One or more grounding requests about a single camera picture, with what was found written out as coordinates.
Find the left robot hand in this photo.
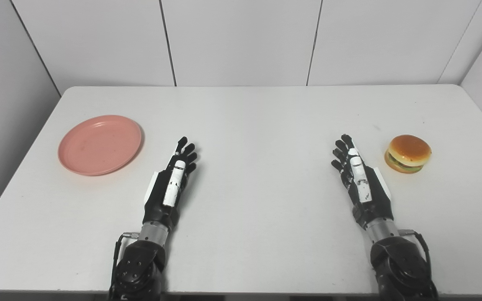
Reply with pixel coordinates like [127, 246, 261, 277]
[143, 136, 198, 231]

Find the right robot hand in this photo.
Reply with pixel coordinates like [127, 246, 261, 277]
[331, 134, 394, 230]

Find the toy hamburger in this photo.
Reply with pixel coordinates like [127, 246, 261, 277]
[384, 135, 432, 174]

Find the pink plate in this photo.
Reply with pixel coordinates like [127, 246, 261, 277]
[58, 115, 143, 176]

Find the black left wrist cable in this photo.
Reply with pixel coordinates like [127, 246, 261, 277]
[108, 232, 139, 300]

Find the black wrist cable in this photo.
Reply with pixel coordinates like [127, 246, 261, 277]
[108, 232, 139, 300]
[398, 229, 439, 298]

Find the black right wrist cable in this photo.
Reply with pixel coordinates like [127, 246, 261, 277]
[398, 229, 439, 298]

